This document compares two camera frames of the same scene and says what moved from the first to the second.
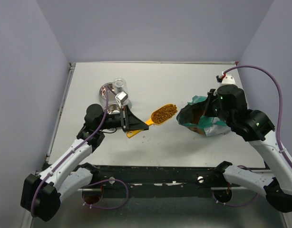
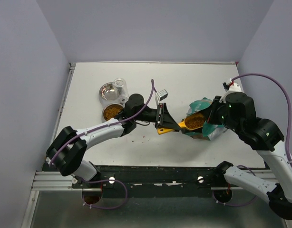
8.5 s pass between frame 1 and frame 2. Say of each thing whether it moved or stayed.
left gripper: moved
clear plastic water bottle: stayed
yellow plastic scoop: moved
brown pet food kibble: moved
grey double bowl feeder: stayed
